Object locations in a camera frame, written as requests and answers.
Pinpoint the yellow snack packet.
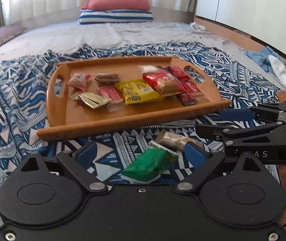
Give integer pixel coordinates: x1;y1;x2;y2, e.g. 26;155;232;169
115;80;161;105

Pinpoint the white translucent snack packet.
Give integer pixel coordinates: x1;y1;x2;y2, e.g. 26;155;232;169
138;65;160;75

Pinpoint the beige nougat bar packet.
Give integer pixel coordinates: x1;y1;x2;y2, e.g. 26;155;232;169
155;130;203;152

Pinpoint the brown snack packet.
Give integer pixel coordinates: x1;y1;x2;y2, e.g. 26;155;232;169
95;74;120;85

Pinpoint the blue clothing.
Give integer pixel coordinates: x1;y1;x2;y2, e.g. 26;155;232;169
245;46;285;75

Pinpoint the wooden serving tray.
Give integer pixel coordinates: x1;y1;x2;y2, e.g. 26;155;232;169
37;56;231;141

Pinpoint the red gold cracker packet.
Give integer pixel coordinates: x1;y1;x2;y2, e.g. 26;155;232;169
142;73;177;97

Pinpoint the red Biscoff biscuit packet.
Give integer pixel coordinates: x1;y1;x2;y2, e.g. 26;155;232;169
181;80;203;98

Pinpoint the red patterned biscuit packet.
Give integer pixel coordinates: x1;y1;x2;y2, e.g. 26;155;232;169
97;85;125;113

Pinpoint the pink white snack packet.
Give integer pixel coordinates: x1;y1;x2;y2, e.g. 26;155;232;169
66;73;91;91

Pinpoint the grey bed sheet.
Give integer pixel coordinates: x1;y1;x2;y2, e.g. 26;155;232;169
0;19;286;94

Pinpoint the small dark red bar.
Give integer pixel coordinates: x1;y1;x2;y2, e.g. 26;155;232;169
168;65;190;81

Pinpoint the red pillow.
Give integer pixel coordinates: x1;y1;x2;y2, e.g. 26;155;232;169
81;0;151;11

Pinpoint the small orange jelly cup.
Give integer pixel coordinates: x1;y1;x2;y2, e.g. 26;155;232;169
277;90;286;103

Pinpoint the green snack packet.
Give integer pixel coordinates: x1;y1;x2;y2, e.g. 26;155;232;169
121;141;179;184

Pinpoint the white cloth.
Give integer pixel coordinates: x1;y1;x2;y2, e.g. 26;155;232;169
268;55;286;90

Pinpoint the blue patterned cloth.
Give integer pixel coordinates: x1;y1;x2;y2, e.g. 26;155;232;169
0;41;286;231

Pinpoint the gold foil snack packet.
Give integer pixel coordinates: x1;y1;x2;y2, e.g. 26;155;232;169
71;92;111;109

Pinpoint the crumpled white tissue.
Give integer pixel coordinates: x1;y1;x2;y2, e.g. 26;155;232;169
190;22;206;32

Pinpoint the long red snack bar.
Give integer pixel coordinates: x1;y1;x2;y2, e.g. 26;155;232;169
158;66;197;106

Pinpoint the blue striped pillow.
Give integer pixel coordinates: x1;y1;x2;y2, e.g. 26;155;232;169
79;9;154;25

